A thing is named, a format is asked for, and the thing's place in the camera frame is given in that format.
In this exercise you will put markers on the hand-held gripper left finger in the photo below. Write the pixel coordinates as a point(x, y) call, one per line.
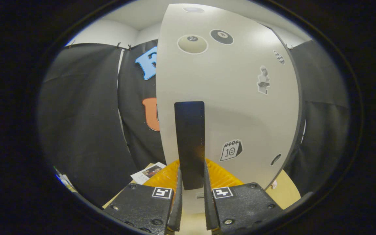
point(177, 209)

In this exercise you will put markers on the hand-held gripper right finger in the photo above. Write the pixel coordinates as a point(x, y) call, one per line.
point(209, 209)

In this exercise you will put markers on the light grey shoe cabinet door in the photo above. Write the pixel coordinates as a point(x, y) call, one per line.
point(233, 114)

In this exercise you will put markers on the white book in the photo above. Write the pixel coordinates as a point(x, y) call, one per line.
point(145, 173)

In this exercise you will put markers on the white side table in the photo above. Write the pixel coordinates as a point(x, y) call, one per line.
point(67, 182)

